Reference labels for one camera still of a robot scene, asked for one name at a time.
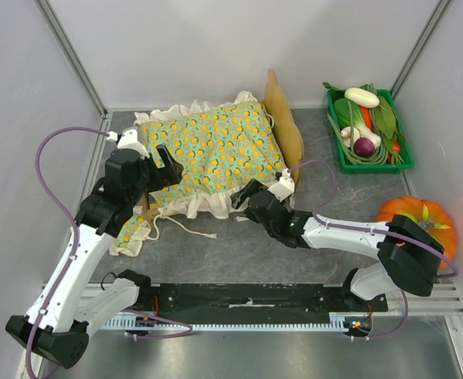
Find purple toy onion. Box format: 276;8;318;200
353;137;375;158

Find small red toy pepper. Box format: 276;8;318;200
393;141;401;153

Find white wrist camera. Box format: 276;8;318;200
106;129;150;158
268;168;295;201

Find green toy long beans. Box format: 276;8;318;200
323;82;387;166

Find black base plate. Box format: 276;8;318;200
133;283;388;325

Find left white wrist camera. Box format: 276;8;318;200
106;129;150;158

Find white cushion tie cord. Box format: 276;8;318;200
150;211;218;242

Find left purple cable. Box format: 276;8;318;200
24;126;195;378

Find toy bok choy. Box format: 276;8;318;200
334;99;382;149

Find grey slotted cable duct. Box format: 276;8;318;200
101;313;349;332

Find white toy radish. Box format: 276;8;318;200
344;87;379;109

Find white toy mushroom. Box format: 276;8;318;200
340;126;360;148

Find wooden pet bed frame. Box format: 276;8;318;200
134;69;306;222

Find large lemon print cushion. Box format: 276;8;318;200
134;90;295;220

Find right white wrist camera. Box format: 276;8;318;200
268;168;295;201

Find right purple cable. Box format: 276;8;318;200
286;158;460;341

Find orange toy carrot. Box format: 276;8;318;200
360;107;374;132

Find green toy spinach leaves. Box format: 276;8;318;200
360;84;405;155

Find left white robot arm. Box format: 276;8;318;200
6;144;183;369

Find orange toy pumpkin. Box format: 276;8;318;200
375;195;458;261

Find small lemon print pillow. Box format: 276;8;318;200
109;215;151;257

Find purple cable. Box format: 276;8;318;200
24;126;195;378
286;158;460;341

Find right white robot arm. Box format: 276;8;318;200
230;174;443;311

